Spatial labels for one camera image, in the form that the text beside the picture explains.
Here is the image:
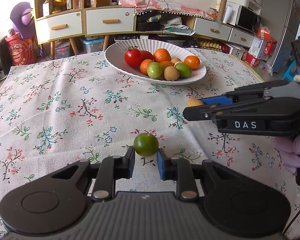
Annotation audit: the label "white cabinet drawer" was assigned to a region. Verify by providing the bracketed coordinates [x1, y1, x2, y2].
[36, 12, 83, 43]
[86, 7, 135, 35]

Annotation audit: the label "black microwave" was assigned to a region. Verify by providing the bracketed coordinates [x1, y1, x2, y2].
[235, 5, 262, 33]

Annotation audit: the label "floral tablecloth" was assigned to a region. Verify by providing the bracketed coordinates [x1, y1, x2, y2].
[0, 47, 300, 240]

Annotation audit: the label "light green tomato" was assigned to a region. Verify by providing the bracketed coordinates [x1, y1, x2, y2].
[147, 62, 163, 79]
[175, 62, 192, 78]

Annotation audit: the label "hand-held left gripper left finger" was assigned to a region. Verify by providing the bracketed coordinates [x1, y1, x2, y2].
[51, 146, 136, 202]

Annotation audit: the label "white console drawer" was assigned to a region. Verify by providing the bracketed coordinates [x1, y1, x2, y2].
[194, 17, 232, 42]
[229, 27, 256, 48]

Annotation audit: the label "dark green tomato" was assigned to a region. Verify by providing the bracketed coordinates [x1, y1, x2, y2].
[133, 133, 160, 156]

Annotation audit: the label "red round drum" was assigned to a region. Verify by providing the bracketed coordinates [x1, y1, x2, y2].
[5, 34, 37, 65]

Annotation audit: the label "person's right hand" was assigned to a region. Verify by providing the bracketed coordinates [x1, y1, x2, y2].
[274, 130, 300, 175]

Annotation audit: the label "pile of papers and cloth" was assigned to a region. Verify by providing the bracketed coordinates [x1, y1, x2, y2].
[162, 17, 195, 35]

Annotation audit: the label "wooden cabinet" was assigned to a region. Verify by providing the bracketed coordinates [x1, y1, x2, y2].
[34, 0, 137, 53]

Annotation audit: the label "black case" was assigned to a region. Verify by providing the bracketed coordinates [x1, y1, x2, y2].
[137, 11, 163, 32]

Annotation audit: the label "blue plastic stool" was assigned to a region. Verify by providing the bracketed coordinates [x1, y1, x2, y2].
[281, 60, 298, 81]

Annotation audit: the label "clear bin blue lid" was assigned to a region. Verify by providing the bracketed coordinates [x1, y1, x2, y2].
[80, 37, 104, 53]

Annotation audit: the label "red tomato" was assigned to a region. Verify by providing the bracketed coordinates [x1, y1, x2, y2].
[124, 45, 143, 67]
[140, 50, 154, 62]

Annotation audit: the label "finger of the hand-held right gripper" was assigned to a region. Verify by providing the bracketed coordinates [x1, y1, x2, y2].
[183, 97, 269, 124]
[202, 79, 290, 105]

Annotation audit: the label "grey fridge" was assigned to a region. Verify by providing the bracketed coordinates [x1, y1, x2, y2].
[261, 0, 300, 74]

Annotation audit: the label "clear bin black lid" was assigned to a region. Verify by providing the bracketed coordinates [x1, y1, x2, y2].
[114, 34, 140, 41]

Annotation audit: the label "orange packets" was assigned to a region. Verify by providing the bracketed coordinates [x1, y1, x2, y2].
[256, 26, 270, 39]

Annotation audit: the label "low wooden console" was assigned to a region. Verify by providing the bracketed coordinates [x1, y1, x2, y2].
[135, 11, 257, 48]

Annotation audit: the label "white ribbed plate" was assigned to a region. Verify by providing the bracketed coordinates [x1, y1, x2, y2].
[104, 39, 207, 85]

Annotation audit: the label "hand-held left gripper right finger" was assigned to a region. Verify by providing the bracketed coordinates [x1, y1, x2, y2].
[156, 148, 243, 200]

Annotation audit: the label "brown cardboard tube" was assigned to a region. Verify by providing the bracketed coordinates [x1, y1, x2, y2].
[219, 0, 228, 22]

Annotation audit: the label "yellow egg cartons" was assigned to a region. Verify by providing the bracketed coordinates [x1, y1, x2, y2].
[199, 39, 224, 50]

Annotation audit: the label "white and red carton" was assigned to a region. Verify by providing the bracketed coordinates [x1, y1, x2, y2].
[249, 36, 277, 60]

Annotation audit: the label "orange mandarin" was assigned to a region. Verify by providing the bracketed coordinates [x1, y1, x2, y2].
[140, 59, 155, 75]
[153, 48, 171, 63]

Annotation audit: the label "black panel heater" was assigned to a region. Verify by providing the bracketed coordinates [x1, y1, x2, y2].
[0, 36, 10, 74]

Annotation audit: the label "white paper roll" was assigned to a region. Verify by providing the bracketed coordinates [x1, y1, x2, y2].
[223, 5, 234, 23]

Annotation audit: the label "clear storage bin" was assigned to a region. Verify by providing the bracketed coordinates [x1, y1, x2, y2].
[54, 41, 72, 59]

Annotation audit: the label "white patterned box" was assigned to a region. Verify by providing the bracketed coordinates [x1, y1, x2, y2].
[229, 44, 247, 59]

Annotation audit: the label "pink patterned cloth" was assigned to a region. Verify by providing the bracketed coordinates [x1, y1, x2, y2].
[116, 0, 205, 18]

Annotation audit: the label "purple toy figure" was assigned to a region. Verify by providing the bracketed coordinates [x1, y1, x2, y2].
[10, 2, 37, 39]

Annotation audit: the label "small red box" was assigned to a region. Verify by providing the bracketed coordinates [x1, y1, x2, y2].
[245, 54, 262, 67]

